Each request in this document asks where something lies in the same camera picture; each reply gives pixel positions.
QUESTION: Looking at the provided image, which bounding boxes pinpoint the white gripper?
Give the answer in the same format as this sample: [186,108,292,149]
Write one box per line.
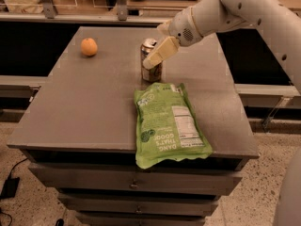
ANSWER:
[142,7,203,70]

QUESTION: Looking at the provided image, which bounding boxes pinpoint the orange soda can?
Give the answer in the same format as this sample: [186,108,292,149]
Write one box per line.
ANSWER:
[139,38,164,83]

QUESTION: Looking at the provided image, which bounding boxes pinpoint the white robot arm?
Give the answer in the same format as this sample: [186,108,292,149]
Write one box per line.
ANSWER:
[143,0,301,226]

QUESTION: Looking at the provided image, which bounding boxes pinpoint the orange fruit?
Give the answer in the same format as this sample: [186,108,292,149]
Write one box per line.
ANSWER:
[81,38,98,57]

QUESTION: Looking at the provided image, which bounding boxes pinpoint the green snack bag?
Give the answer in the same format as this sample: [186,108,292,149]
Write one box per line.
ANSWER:
[135,83,213,170]

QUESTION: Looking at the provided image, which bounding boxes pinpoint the grey drawer cabinet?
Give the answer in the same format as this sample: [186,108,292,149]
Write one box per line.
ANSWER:
[8,27,259,226]

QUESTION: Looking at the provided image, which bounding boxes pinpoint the black power adapter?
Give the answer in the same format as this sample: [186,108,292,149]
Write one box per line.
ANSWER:
[0,177,20,200]

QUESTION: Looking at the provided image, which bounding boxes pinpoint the metal railing frame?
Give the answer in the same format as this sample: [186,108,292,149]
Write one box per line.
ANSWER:
[0,0,301,30]

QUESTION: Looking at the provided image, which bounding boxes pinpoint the black floor cable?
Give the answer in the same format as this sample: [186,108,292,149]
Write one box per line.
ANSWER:
[7,157,29,180]

